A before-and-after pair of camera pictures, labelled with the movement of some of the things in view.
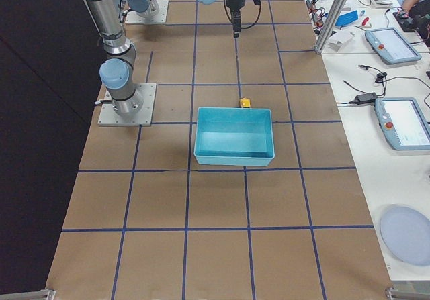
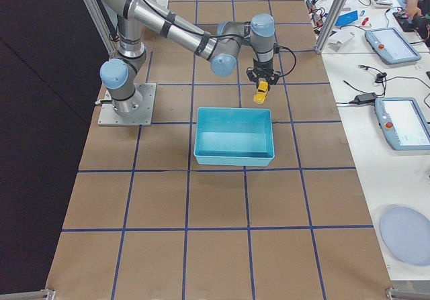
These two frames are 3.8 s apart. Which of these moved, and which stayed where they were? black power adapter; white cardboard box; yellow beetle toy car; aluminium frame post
Moved: yellow beetle toy car
Stayed: white cardboard box; black power adapter; aluminium frame post
